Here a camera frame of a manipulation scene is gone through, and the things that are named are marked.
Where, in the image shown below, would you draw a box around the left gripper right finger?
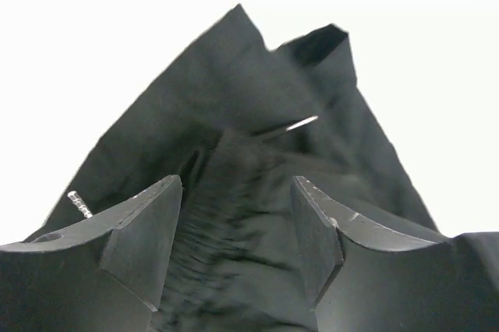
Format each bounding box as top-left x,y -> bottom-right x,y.
291,176 -> 498,331

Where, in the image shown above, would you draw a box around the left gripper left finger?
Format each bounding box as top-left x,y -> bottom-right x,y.
1,175 -> 182,332

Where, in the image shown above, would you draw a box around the black trousers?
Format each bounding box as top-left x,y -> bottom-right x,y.
22,7 -> 444,331

